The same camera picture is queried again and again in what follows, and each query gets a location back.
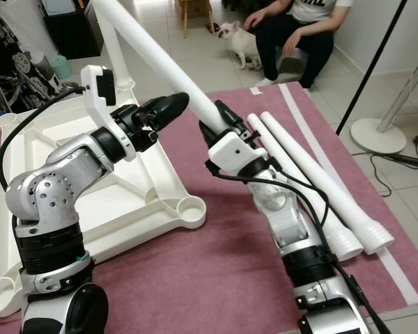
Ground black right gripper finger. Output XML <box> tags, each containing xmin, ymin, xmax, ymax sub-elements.
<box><xmin>212</xmin><ymin>100</ymin><xmax>250</xmax><ymax>136</ymax></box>
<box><xmin>197</xmin><ymin>120</ymin><xmax>227</xmax><ymax>157</ymax></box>

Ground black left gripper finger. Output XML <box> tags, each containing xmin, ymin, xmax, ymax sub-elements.
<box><xmin>153</xmin><ymin>93</ymin><xmax>191</xmax><ymax>133</ymax></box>
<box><xmin>134</xmin><ymin>99</ymin><xmax>171</xmax><ymax>120</ymax></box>

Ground white plastic table top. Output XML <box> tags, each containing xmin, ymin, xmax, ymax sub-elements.
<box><xmin>0</xmin><ymin>87</ymin><xmax>208</xmax><ymax>319</ymax></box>

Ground long white tape strip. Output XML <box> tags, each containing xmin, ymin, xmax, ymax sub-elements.
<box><xmin>279</xmin><ymin>82</ymin><xmax>418</xmax><ymax>308</ymax></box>

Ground small white dog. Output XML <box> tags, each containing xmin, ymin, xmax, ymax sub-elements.
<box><xmin>217</xmin><ymin>21</ymin><xmax>262</xmax><ymax>72</ymax></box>

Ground grey low stool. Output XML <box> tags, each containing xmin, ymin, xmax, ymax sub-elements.
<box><xmin>279</xmin><ymin>49</ymin><xmax>311</xmax><ymax>76</ymax></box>

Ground seated person in white shirt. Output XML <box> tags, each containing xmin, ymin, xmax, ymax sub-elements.
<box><xmin>242</xmin><ymin>0</ymin><xmax>355</xmax><ymax>90</ymax></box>

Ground black cabinet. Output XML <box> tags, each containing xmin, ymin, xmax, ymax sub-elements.
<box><xmin>38</xmin><ymin>0</ymin><xmax>98</xmax><ymax>60</ymax></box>

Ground grey white canister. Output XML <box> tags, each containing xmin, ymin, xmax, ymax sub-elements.
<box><xmin>10</xmin><ymin>49</ymin><xmax>37</xmax><ymax>84</ymax></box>

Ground clothes rack with dark clothes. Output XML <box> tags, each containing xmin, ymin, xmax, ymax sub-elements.
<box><xmin>0</xmin><ymin>0</ymin><xmax>60</xmax><ymax>119</ymax></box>

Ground pink table cloth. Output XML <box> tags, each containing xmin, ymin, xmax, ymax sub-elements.
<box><xmin>0</xmin><ymin>82</ymin><xmax>418</xmax><ymax>334</ymax></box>

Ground white standing fan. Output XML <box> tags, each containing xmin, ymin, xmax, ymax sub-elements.
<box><xmin>350</xmin><ymin>42</ymin><xmax>418</xmax><ymax>157</ymax></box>

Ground black slanted pole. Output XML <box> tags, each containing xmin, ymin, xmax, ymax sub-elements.
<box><xmin>335</xmin><ymin>0</ymin><xmax>414</xmax><ymax>136</ymax></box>

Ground black hair dryer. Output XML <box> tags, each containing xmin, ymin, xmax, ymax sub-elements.
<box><xmin>385</xmin><ymin>139</ymin><xmax>418</xmax><ymax>178</ymax></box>

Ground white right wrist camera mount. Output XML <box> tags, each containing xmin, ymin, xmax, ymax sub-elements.
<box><xmin>208</xmin><ymin>131</ymin><xmax>262</xmax><ymax>175</ymax></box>

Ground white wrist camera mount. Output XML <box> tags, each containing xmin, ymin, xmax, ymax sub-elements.
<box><xmin>208</xmin><ymin>131</ymin><xmax>262</xmax><ymax>175</ymax></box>
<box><xmin>81</xmin><ymin>65</ymin><xmax>137</xmax><ymax>157</ymax></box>

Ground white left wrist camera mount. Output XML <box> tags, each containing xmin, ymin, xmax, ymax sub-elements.
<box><xmin>81</xmin><ymin>65</ymin><xmax>137</xmax><ymax>157</ymax></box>

